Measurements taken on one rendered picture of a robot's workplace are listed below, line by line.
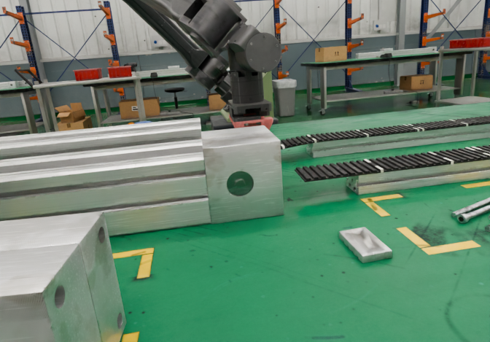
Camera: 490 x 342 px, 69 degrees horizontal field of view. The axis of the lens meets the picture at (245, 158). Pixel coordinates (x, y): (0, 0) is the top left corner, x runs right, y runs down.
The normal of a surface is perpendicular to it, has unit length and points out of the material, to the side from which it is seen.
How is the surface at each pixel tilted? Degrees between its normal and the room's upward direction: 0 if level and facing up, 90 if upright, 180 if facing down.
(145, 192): 90
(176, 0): 54
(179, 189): 90
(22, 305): 90
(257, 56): 90
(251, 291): 0
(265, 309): 0
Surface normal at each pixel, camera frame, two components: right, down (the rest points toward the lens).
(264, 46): 0.29, 0.24
